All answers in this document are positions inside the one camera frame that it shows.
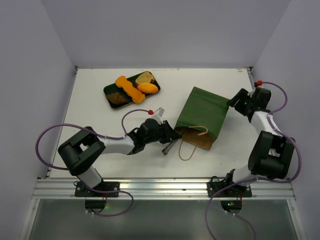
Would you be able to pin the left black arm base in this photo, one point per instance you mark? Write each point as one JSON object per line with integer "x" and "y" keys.
{"x": 106, "y": 186}

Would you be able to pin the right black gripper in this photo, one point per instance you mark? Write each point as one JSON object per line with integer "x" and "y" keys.
{"x": 240, "y": 100}

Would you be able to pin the aluminium rail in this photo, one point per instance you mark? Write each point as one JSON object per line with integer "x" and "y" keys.
{"x": 160, "y": 189}

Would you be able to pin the metal tongs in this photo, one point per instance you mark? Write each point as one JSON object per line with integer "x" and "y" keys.
{"x": 166, "y": 150}

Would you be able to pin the long orange fake bread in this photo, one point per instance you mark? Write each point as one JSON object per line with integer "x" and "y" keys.
{"x": 136, "y": 96}

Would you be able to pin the green brown paper bag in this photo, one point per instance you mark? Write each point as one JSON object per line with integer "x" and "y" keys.
{"x": 202, "y": 118}

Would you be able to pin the dark brown fake croissant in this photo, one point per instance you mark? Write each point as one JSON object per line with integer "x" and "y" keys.
{"x": 116, "y": 98}

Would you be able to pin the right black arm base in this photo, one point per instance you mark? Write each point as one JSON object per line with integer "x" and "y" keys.
{"x": 225, "y": 188}

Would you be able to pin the brown sliced fake bread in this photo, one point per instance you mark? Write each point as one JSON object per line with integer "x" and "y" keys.
{"x": 145, "y": 78}

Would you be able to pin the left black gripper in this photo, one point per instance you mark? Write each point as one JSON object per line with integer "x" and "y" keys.
{"x": 167, "y": 131}

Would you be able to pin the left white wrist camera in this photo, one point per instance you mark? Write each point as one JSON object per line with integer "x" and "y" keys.
{"x": 157, "y": 115}

